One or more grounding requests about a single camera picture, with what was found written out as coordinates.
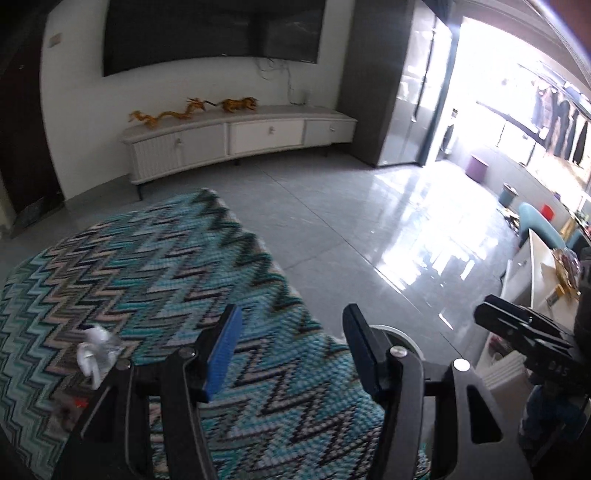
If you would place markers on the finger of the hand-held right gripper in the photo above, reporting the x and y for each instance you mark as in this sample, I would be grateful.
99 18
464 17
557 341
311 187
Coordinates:
521 311
508 330

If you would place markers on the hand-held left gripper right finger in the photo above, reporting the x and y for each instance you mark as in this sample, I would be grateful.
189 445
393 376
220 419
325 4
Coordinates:
361 353

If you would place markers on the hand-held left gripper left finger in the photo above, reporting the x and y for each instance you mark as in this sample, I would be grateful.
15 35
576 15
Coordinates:
226 350

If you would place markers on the white table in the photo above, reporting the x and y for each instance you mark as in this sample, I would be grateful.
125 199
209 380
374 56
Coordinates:
531 272

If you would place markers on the stack of white boards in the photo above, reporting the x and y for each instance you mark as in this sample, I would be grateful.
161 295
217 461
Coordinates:
505 378

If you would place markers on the snack packet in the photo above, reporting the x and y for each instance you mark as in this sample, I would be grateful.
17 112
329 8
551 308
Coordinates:
565 272

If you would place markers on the teal chair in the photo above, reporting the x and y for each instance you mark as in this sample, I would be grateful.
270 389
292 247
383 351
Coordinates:
538 226

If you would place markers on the zigzag patterned rug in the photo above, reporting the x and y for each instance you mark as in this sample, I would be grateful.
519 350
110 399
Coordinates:
161 277

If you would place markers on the red container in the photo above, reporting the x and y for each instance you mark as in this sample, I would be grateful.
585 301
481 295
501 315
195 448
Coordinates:
547 213

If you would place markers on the blue bin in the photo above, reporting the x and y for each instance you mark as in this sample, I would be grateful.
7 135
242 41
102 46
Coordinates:
507 194

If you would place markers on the white crumpled plastic wrapper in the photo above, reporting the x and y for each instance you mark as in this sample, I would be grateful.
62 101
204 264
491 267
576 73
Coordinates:
94 353

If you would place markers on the purple stool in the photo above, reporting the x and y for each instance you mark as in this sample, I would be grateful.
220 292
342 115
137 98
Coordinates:
477 168

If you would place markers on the small red scrap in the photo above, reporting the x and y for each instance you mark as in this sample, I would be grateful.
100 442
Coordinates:
78 404

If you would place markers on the hanging dark clothes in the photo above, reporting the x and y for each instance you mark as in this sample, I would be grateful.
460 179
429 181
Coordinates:
563 124

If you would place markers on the white television cabinet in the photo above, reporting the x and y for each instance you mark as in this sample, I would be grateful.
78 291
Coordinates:
203 143

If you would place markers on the long golden dragon figurine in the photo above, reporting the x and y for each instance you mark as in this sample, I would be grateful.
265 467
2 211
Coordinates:
166 115

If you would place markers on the short golden dragon figurine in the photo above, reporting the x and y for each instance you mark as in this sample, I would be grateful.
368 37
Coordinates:
238 105

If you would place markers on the tall grey cabinet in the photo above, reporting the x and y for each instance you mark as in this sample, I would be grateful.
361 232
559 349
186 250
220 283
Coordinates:
383 92

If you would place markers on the dark wooden door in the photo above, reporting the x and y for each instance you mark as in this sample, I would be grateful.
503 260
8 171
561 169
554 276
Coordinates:
23 152

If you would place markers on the wall-mounted black television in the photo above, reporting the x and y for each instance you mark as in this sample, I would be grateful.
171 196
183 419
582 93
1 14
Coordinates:
207 32

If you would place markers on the wall switch plate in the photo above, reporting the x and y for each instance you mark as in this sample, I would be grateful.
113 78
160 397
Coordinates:
55 39

